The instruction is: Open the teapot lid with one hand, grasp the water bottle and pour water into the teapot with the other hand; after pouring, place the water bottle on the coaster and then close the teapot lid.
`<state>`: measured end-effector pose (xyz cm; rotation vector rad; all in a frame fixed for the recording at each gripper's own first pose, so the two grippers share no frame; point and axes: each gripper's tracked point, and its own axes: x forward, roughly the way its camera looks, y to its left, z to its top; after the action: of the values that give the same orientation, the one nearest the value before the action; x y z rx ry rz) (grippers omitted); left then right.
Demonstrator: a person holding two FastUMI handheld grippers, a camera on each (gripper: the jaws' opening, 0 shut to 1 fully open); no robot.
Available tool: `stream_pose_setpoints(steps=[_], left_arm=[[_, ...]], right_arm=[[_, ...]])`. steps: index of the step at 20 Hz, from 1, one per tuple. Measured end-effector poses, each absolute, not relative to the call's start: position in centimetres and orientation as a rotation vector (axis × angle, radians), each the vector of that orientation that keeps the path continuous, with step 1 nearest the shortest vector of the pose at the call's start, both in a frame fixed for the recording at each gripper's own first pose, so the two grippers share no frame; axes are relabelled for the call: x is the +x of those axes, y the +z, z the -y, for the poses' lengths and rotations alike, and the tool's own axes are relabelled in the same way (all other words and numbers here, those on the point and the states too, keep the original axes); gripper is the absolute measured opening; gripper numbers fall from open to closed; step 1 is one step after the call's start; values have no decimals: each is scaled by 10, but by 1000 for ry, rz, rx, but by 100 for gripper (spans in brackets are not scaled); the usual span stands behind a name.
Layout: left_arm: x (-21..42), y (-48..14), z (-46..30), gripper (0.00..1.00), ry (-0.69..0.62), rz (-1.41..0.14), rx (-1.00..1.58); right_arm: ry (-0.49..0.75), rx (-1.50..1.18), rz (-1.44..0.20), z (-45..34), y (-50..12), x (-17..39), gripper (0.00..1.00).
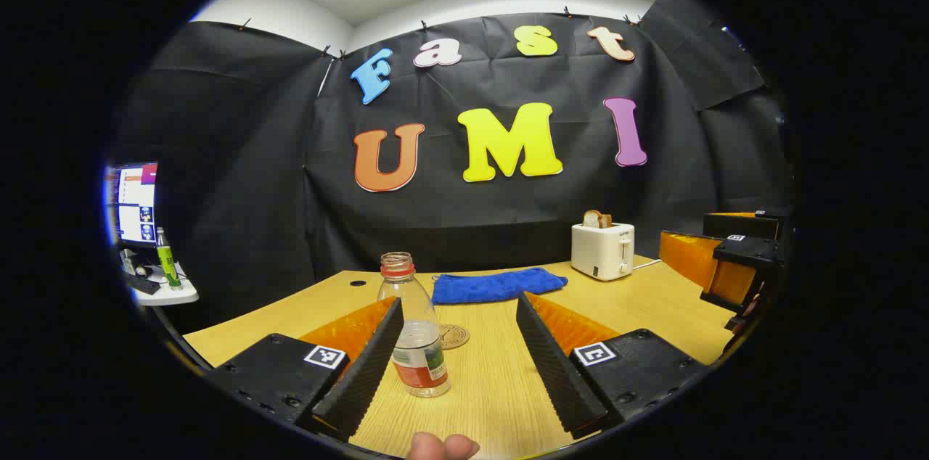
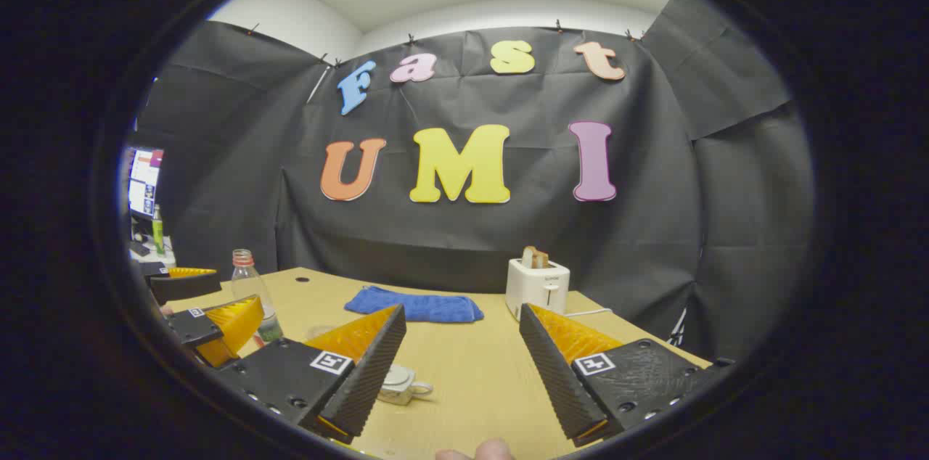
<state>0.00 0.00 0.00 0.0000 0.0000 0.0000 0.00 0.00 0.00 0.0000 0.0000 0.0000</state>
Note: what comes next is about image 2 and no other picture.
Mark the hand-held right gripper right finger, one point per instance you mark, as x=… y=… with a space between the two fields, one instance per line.
x=551 y=380

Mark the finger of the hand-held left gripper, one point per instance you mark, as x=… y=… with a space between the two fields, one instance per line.
x=185 y=287
x=192 y=327

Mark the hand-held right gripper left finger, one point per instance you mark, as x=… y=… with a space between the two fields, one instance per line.
x=370 y=380

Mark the white teacup lid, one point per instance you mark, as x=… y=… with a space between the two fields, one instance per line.
x=397 y=375

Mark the white ceramic teacup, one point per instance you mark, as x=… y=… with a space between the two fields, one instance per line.
x=395 y=393

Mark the clear plastic water bottle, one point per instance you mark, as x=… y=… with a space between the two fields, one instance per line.
x=250 y=286

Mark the green bottle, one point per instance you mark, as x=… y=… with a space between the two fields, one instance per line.
x=157 y=231

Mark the white side desk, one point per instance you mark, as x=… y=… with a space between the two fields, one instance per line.
x=165 y=257

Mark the blue towel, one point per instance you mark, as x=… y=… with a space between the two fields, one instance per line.
x=421 y=306

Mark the white toaster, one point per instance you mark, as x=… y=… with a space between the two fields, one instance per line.
x=537 y=289

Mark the computer monitor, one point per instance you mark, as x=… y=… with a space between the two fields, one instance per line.
x=145 y=177

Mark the toast slices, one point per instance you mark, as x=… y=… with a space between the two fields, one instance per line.
x=535 y=258

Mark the black backdrop cloth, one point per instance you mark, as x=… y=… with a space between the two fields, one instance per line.
x=508 y=242

